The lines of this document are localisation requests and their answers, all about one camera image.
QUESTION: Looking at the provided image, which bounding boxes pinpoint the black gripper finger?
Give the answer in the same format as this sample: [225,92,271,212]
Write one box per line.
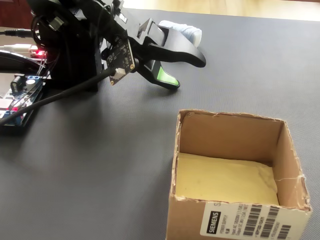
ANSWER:
[139,58,181,91]
[136,17,207,69]

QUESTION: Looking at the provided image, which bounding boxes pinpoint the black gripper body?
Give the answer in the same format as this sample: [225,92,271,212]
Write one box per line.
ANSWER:
[96,0,161,63]

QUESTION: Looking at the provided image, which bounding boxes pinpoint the blue white yarn block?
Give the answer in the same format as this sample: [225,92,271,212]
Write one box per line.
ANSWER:
[158,19,203,48]

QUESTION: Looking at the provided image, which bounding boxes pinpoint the brown cardboard box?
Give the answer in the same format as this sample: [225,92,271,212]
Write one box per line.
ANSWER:
[166,108,313,240]

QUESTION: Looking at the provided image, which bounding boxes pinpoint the yellow paper box liner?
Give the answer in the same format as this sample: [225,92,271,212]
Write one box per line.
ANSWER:
[174,152,280,208]

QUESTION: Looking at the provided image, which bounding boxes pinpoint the small controller board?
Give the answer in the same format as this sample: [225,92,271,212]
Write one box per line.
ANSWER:
[29,48,49,60]

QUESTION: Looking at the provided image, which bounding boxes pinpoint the dark grey textured mat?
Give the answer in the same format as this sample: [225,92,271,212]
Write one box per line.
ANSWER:
[0,7,320,240]

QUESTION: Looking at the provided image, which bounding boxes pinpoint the blue circuit board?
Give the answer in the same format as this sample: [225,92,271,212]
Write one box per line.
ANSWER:
[0,74,49,129]

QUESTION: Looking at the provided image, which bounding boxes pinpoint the camera circuit board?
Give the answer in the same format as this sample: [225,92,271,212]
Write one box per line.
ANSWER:
[106,38,137,87]

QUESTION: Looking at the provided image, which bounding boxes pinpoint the thin black servo wires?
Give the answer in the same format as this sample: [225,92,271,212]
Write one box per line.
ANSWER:
[31,13,62,77]

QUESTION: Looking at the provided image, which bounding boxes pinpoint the black camera cable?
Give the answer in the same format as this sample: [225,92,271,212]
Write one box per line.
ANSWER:
[0,68,117,126]

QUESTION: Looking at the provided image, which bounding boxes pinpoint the black power plug cable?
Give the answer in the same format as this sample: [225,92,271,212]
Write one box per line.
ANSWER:
[0,28,35,39]

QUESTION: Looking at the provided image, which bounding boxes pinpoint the thick black curved cable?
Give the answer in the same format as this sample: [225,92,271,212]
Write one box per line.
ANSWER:
[0,49,44,74]

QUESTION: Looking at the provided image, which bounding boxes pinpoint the thin white cable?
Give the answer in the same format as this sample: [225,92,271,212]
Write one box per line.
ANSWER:
[0,43,35,52]

